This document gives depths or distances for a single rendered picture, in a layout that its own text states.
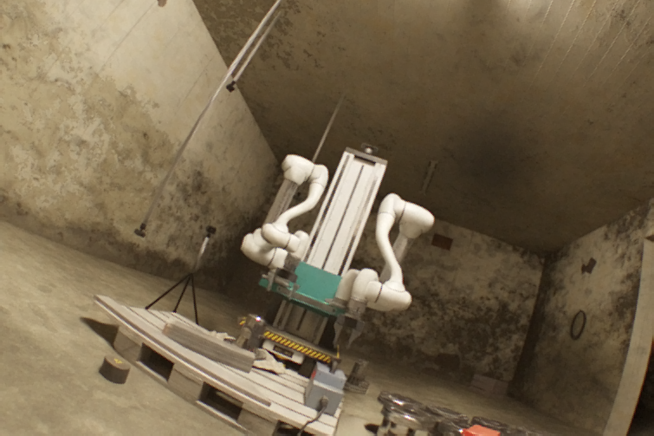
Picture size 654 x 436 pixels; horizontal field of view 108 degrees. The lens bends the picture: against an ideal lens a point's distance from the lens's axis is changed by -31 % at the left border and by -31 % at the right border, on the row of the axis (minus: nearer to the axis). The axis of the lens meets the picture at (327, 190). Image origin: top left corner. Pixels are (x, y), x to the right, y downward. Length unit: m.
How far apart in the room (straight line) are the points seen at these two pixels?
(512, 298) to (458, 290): 1.15
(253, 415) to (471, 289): 5.99
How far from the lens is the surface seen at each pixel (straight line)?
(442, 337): 6.83
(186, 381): 1.49
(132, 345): 1.63
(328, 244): 2.54
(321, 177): 2.33
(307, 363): 2.40
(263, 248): 2.26
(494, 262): 7.22
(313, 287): 2.42
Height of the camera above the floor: 0.59
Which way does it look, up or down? 18 degrees up
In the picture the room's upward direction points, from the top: 23 degrees clockwise
